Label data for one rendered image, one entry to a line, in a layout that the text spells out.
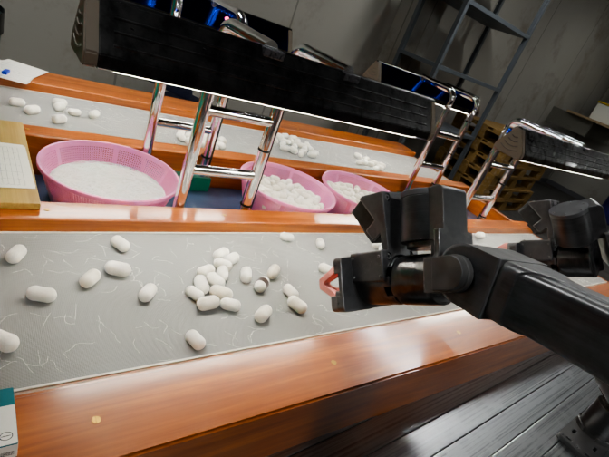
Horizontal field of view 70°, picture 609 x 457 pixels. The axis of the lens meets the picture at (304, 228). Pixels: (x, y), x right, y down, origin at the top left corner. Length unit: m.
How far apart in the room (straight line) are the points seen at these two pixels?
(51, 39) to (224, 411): 2.82
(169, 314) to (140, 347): 0.08
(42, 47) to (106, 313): 2.62
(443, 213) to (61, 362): 0.46
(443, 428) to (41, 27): 2.89
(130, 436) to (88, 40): 0.41
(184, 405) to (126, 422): 0.06
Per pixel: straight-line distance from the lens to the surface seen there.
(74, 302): 0.67
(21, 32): 3.13
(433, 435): 0.80
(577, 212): 0.80
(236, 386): 0.56
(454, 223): 0.48
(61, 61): 3.19
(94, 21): 0.57
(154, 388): 0.54
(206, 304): 0.67
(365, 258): 0.52
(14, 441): 0.48
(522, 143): 1.21
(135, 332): 0.63
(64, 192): 0.89
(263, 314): 0.69
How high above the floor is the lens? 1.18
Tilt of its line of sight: 25 degrees down
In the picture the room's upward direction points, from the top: 22 degrees clockwise
